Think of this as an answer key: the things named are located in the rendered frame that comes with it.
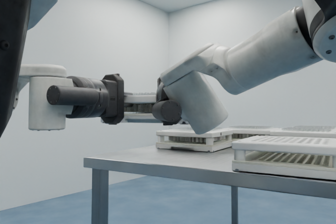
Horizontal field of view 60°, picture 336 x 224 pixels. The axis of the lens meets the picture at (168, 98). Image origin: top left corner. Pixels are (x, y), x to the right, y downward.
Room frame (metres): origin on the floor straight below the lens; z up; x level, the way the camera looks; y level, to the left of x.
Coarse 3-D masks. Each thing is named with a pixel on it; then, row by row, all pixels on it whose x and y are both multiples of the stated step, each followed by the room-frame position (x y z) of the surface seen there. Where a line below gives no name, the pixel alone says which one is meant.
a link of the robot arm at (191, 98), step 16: (176, 80) 0.46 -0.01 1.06; (192, 80) 0.45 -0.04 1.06; (160, 96) 0.54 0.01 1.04; (176, 96) 0.47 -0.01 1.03; (192, 96) 0.46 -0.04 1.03; (208, 96) 0.46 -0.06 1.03; (160, 112) 0.45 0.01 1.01; (176, 112) 0.45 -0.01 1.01; (192, 112) 0.47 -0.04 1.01; (208, 112) 0.46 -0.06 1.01; (224, 112) 0.47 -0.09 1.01; (192, 128) 0.49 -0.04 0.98; (208, 128) 0.47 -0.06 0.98
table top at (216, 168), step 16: (96, 160) 0.94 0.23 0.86; (112, 160) 0.90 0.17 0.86; (128, 160) 0.88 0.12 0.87; (144, 160) 0.88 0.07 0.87; (160, 160) 0.88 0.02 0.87; (176, 160) 0.88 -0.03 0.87; (192, 160) 0.88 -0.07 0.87; (208, 160) 0.88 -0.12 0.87; (224, 160) 0.88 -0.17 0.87; (160, 176) 0.81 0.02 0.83; (176, 176) 0.79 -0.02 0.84; (192, 176) 0.76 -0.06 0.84; (208, 176) 0.74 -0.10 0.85; (224, 176) 0.72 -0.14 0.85; (240, 176) 0.70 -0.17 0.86; (256, 176) 0.68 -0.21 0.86; (272, 176) 0.66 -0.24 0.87; (288, 176) 0.66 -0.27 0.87; (288, 192) 0.65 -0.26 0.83; (304, 192) 0.63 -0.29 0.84; (320, 192) 0.62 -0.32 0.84
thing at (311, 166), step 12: (252, 156) 0.78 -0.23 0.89; (264, 156) 0.78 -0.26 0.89; (276, 156) 0.78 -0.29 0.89; (288, 156) 0.78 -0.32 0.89; (300, 156) 0.78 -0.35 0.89; (312, 156) 0.79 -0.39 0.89; (324, 156) 0.78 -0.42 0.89; (240, 168) 0.71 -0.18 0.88; (252, 168) 0.69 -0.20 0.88; (264, 168) 0.68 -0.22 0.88; (276, 168) 0.67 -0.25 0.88; (288, 168) 0.65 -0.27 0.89; (300, 168) 0.64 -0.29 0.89; (312, 168) 0.63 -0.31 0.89; (324, 168) 0.62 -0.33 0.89
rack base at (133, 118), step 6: (126, 114) 0.75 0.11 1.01; (132, 114) 0.74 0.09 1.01; (138, 114) 0.74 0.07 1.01; (144, 114) 0.73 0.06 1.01; (150, 114) 0.72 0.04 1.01; (102, 120) 0.77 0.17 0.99; (126, 120) 0.76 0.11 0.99; (132, 120) 0.76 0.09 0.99; (138, 120) 0.75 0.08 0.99; (144, 120) 0.75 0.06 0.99; (150, 120) 0.74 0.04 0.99; (156, 120) 0.73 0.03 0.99; (180, 120) 0.70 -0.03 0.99
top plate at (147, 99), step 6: (126, 96) 0.75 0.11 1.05; (132, 96) 0.74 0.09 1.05; (138, 96) 0.74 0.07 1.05; (144, 96) 0.73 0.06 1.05; (150, 96) 0.72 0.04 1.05; (126, 102) 0.75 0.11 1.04; (132, 102) 0.74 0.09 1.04; (138, 102) 0.74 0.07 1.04; (144, 102) 0.73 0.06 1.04; (150, 102) 0.73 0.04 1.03
